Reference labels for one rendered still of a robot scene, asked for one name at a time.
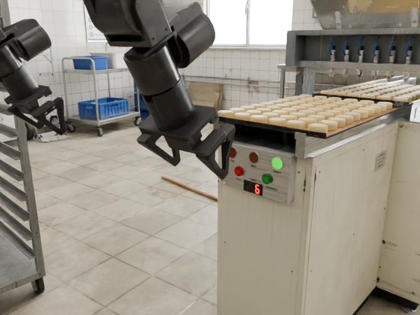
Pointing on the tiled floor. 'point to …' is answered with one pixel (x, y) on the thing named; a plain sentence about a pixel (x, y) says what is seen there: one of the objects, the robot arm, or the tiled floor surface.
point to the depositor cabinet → (402, 223)
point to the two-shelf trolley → (96, 98)
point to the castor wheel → (39, 285)
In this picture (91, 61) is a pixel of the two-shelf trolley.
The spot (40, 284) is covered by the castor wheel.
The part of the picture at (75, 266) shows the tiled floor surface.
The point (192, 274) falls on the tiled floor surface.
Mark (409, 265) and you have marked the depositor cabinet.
